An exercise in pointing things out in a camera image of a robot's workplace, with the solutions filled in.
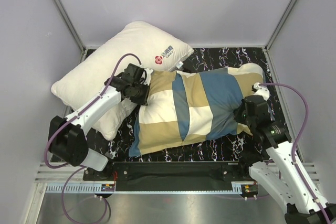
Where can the blue beige patchwork pillowcase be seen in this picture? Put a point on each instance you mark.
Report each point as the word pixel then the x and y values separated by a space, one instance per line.
pixel 187 108

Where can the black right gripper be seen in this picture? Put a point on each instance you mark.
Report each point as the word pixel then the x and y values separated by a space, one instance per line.
pixel 237 116

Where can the white slotted cable duct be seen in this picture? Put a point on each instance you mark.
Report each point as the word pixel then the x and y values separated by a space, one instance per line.
pixel 75 188

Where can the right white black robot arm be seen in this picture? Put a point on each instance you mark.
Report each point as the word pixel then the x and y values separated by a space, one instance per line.
pixel 294 191

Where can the plain white pillow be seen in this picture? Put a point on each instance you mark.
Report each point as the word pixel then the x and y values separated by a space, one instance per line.
pixel 139 43

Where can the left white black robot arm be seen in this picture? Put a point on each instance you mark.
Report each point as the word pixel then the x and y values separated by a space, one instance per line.
pixel 67 136

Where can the aluminium frame post right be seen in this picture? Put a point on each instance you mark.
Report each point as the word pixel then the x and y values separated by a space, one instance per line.
pixel 288 10

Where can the aluminium frame post left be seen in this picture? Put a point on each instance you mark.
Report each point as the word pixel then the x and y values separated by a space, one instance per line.
pixel 62 11

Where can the aluminium frame post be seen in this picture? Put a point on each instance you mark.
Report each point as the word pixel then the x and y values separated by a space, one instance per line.
pixel 62 11
pixel 288 10

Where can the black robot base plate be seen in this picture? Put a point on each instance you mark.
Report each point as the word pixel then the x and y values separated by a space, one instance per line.
pixel 175 178

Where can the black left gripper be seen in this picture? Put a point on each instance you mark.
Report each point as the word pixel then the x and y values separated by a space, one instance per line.
pixel 145 99

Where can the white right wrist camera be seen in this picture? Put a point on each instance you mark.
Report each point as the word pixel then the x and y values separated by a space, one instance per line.
pixel 261 90

